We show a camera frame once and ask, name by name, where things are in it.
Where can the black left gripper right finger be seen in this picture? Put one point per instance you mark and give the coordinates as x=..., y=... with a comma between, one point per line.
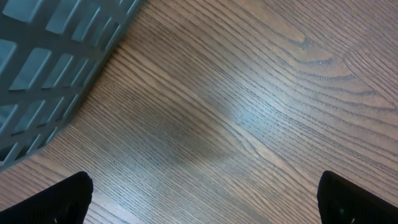
x=341, y=201

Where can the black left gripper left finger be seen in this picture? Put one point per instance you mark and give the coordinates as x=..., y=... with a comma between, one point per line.
x=66, y=202

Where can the grey plastic mesh basket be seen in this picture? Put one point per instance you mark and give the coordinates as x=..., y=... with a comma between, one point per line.
x=52, y=52

